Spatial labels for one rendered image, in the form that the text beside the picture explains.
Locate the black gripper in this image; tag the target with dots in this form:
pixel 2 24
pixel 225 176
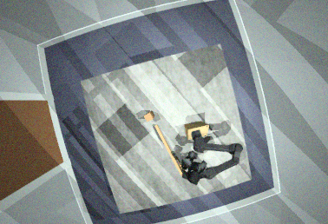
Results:
pixel 191 155

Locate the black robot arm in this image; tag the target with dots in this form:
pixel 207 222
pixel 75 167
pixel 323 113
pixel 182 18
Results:
pixel 209 173

